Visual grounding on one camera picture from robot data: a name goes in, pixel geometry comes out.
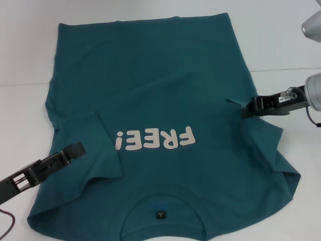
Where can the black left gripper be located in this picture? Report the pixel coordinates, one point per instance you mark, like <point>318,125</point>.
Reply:
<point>10,187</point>

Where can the blue shirt with FREE print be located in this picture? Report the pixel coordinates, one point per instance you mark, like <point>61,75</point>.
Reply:
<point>150,75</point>

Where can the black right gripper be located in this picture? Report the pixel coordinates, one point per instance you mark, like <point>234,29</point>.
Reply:
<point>273,105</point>

